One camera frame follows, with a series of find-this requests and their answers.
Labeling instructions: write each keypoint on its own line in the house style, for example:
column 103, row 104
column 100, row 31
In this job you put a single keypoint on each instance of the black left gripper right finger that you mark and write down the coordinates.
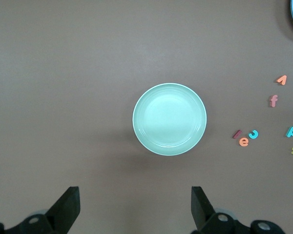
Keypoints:
column 200, row 209

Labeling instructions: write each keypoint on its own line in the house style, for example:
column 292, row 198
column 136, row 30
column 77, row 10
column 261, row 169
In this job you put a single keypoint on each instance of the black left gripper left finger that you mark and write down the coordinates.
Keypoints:
column 63, row 209

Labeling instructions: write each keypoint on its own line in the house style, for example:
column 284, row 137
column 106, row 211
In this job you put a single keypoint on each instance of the orange foam letter e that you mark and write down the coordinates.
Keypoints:
column 240, row 142

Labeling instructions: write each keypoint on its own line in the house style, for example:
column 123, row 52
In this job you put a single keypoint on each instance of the maroon foam letter l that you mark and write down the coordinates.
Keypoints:
column 237, row 134

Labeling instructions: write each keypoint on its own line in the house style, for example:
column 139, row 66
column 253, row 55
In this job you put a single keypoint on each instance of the teal foam letter c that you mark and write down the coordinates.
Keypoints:
column 256, row 134

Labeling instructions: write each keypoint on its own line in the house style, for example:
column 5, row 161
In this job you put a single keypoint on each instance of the pale green plate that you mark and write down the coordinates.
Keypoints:
column 169, row 119

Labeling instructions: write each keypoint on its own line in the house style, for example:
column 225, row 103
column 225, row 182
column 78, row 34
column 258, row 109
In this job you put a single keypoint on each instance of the teal foam letter p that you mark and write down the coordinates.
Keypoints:
column 289, row 132

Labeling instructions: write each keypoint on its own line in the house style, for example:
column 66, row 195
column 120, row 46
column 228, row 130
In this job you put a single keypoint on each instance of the pink red foam letter f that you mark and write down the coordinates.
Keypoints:
column 273, row 101

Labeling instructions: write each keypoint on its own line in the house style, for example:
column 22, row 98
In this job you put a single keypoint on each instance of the brown paper table cover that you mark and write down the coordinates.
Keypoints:
column 63, row 73

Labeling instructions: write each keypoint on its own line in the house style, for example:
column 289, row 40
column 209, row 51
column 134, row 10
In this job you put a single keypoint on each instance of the orange foam letter v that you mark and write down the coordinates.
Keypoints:
column 284, row 80

